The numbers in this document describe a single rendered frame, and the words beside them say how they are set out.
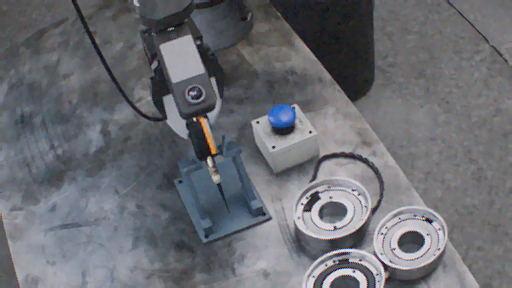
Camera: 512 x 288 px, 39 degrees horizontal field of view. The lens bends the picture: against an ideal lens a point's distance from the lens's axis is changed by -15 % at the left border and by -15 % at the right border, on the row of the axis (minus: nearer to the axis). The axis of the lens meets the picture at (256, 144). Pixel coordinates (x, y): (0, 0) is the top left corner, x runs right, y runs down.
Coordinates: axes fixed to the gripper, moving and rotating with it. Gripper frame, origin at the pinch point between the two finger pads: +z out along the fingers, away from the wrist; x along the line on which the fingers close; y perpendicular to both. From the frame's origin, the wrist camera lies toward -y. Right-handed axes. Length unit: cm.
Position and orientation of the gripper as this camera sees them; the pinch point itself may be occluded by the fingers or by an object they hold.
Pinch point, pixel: (198, 129)
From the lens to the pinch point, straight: 108.0
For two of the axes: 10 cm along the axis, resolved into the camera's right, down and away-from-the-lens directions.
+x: -9.2, 3.6, -1.6
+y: -3.7, -6.3, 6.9
